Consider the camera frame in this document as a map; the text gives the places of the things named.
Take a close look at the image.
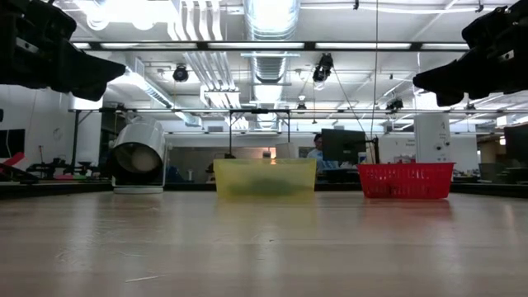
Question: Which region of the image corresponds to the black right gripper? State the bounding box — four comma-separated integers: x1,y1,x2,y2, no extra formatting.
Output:
412,0,528,108

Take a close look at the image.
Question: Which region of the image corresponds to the black metal rack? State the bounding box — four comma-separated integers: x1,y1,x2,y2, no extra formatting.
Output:
228,108,292,158

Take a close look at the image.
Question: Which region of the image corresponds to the black ceiling camera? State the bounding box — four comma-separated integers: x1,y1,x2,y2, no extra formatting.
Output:
172,64,190,83
311,52,335,83

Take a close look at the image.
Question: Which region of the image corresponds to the yellow translucent plastic bin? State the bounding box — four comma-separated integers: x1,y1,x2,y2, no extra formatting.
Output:
213,158,318,200

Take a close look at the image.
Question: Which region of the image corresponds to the red plastic basket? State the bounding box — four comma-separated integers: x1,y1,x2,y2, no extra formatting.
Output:
356,162,456,200

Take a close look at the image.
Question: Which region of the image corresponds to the black computer monitor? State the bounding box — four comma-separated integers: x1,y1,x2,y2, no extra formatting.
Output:
321,128,368,163

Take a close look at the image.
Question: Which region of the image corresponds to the person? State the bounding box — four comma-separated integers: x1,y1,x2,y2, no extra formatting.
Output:
306,132,332,172

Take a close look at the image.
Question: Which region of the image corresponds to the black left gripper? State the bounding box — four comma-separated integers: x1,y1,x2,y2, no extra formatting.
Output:
0,0,127,102

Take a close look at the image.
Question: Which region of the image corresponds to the white pillar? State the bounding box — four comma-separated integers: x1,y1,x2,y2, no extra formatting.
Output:
413,112,452,164

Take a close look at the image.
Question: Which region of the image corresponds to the dark wall screen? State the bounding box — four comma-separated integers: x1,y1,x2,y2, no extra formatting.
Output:
0,128,26,160

